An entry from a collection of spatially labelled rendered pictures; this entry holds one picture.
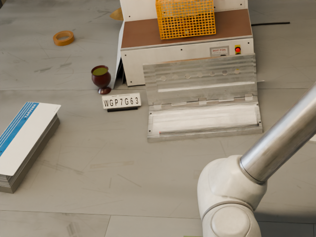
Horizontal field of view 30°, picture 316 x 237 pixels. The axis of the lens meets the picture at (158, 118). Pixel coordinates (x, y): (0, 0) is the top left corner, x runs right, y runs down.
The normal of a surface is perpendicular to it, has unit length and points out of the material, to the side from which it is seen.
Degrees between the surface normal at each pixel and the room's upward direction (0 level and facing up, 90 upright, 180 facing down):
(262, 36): 0
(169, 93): 76
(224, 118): 0
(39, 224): 0
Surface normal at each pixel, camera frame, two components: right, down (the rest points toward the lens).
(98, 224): -0.14, -0.76
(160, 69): -0.06, 0.45
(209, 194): -0.65, -0.54
